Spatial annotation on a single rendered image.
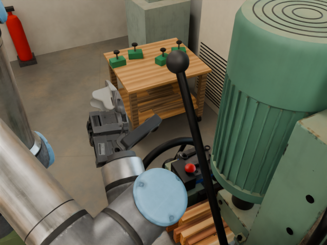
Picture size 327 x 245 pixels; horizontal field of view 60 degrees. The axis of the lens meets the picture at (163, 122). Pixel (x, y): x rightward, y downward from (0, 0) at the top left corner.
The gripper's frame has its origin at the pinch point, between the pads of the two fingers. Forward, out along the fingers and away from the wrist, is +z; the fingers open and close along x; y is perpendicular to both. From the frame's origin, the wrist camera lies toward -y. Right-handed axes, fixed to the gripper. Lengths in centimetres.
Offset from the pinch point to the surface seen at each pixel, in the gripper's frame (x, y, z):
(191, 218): 12.1, -15.6, -34.6
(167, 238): 19.1, -10.3, -37.5
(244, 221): -2.5, -20.6, -39.1
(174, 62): -29.2, -1.1, -16.0
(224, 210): 2.7, -20.1, -35.5
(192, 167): 10.2, -19.7, -22.2
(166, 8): 108, -100, 146
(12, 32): 187, 29, 193
